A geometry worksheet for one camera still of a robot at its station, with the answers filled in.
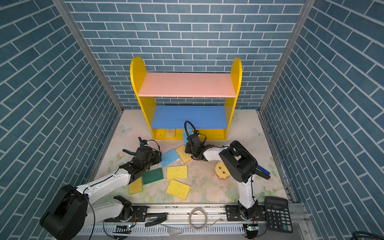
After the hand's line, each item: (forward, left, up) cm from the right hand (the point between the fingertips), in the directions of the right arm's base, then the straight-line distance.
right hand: (186, 145), depth 98 cm
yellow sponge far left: (-28, +24, -1) cm, 37 cm away
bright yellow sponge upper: (-18, +1, -1) cm, 18 cm away
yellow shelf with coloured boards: (+8, +12, +13) cm, 19 cm away
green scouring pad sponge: (-22, +16, +1) cm, 27 cm away
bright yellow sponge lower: (-28, +1, -1) cm, 28 cm away
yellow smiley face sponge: (-17, -23, +1) cm, 28 cm away
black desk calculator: (-36, -50, -1) cm, 62 cm away
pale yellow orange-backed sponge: (+9, +13, +1) cm, 15 cm away
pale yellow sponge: (-9, -1, -1) cm, 9 cm away
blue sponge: (-10, +10, 0) cm, 14 cm away
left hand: (-10, +14, +5) cm, 18 cm away
